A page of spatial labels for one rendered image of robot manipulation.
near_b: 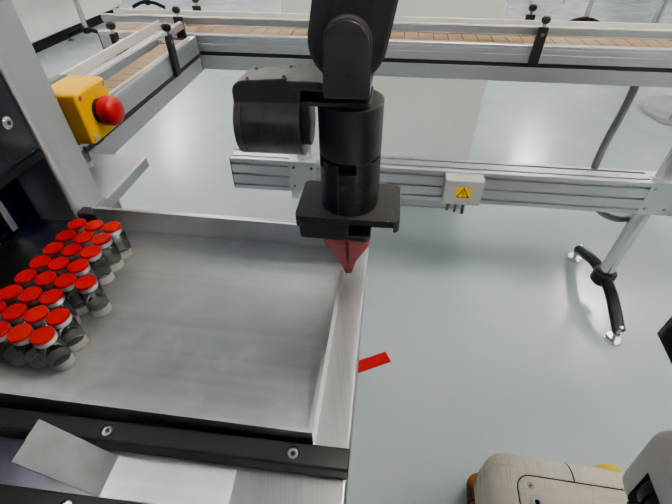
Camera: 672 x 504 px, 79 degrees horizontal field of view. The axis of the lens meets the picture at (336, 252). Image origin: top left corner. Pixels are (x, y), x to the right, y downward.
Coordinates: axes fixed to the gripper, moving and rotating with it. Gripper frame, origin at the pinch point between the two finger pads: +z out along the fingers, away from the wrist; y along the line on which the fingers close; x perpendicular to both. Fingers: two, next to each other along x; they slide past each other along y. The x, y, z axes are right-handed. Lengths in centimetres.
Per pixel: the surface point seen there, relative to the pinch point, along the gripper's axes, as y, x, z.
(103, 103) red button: 35.4, -16.3, -11.2
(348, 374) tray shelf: -1.3, 13.0, 2.2
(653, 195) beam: -88, -84, 41
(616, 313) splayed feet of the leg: -90, -71, 83
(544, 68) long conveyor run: -43, -82, 3
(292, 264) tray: 7.2, -1.3, 2.0
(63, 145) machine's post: 37.9, -9.2, -8.5
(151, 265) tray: 24.4, 1.1, 1.7
